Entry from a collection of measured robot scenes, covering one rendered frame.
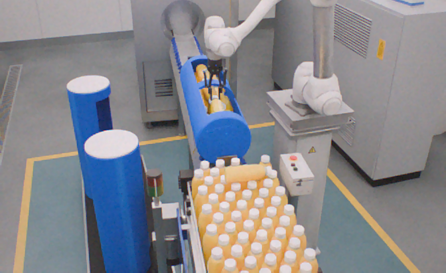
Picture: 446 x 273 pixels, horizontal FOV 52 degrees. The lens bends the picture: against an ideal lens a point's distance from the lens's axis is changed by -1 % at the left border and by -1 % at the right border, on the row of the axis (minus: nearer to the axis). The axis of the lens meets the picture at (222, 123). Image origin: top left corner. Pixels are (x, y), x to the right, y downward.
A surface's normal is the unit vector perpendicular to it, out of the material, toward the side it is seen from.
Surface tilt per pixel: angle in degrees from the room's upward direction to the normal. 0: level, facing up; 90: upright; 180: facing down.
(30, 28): 90
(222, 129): 90
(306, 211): 90
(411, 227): 0
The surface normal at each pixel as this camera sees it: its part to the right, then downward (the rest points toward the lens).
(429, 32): 0.29, 0.47
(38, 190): 0.00, -0.88
